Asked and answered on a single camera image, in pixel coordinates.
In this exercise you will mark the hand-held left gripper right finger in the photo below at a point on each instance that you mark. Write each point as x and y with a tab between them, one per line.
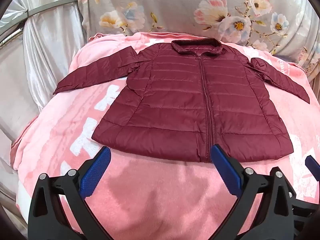
225	170

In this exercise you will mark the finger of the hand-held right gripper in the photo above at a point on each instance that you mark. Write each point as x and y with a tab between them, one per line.
313	166
303	212

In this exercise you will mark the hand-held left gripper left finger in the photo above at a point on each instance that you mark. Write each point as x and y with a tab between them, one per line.
96	172

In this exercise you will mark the maroon puffer jacket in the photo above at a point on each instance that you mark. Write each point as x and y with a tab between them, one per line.
175	100

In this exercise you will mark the pink blanket with white print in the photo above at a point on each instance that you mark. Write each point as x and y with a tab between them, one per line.
155	195

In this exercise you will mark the white satin curtain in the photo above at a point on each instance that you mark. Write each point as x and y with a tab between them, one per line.
42	55

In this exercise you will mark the grey floral quilt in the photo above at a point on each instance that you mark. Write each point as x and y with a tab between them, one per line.
175	5

